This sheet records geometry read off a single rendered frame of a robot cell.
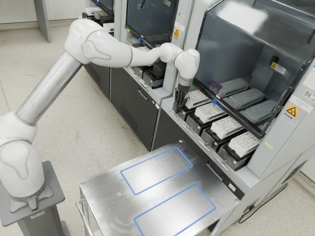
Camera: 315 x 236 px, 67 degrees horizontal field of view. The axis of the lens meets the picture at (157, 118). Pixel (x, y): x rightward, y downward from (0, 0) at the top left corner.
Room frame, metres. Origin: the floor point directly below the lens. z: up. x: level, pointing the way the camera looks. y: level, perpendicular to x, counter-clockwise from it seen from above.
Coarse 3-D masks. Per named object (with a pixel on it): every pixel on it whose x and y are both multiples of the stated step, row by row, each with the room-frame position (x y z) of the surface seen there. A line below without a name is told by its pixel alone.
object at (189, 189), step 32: (160, 160) 0.78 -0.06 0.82; (192, 160) 0.82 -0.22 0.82; (96, 192) 0.54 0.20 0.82; (128, 192) 0.56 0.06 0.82; (160, 192) 0.60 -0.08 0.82; (192, 192) 0.63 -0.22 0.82; (224, 192) 0.66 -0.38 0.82; (128, 224) 0.43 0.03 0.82; (160, 224) 0.45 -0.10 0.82; (192, 224) 0.48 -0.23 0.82
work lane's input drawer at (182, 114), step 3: (174, 102) 1.31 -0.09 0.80; (210, 102) 1.38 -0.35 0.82; (174, 105) 1.31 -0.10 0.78; (201, 105) 1.32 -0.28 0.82; (174, 108) 1.30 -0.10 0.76; (183, 108) 1.25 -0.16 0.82; (186, 108) 1.26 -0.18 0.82; (192, 108) 1.27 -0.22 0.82; (195, 108) 1.29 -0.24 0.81; (171, 111) 1.27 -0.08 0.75; (180, 111) 1.26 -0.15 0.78; (183, 111) 1.24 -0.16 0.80; (186, 111) 1.23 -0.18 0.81; (189, 111) 1.24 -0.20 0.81; (192, 111) 1.26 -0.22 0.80; (174, 114) 1.25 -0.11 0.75; (177, 114) 1.26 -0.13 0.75; (180, 114) 1.25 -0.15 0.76; (183, 114) 1.23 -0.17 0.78; (186, 114) 1.22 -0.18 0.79; (174, 117) 1.23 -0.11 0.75; (180, 117) 1.25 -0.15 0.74; (183, 117) 1.23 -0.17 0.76; (186, 117) 1.23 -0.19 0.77
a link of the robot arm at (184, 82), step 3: (180, 78) 1.23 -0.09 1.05; (183, 78) 1.22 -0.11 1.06; (180, 81) 1.23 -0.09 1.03; (183, 81) 1.22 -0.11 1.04; (186, 81) 1.22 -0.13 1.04; (189, 81) 1.22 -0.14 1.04; (192, 81) 1.24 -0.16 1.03; (180, 84) 1.22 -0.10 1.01; (183, 84) 1.22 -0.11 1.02; (186, 84) 1.22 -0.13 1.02; (189, 84) 1.22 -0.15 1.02
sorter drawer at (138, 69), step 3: (135, 66) 1.71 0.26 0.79; (138, 66) 1.69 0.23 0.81; (141, 66) 1.68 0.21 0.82; (135, 69) 1.71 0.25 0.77; (138, 69) 1.68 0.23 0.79; (141, 69) 1.66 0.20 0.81; (144, 69) 1.66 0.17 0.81; (147, 69) 1.68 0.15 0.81; (132, 72) 1.68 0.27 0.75; (135, 72) 1.71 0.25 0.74; (138, 72) 1.68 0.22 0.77; (141, 72) 1.65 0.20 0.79; (135, 75) 1.64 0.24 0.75; (141, 75) 1.64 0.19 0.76
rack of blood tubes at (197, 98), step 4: (192, 92) 1.39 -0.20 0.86; (196, 92) 1.39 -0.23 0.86; (200, 92) 1.41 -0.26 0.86; (188, 96) 1.34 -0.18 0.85; (192, 96) 1.34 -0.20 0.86; (196, 96) 1.34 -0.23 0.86; (200, 96) 1.36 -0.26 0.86; (204, 96) 1.36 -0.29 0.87; (188, 100) 1.28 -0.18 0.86; (192, 100) 1.29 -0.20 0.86; (196, 100) 1.31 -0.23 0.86; (200, 100) 1.31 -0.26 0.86; (204, 100) 1.40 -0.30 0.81; (208, 100) 1.40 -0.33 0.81; (188, 104) 1.27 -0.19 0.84; (192, 104) 1.27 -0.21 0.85; (196, 104) 1.33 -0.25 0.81; (200, 104) 1.32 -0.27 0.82; (188, 108) 1.26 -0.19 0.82
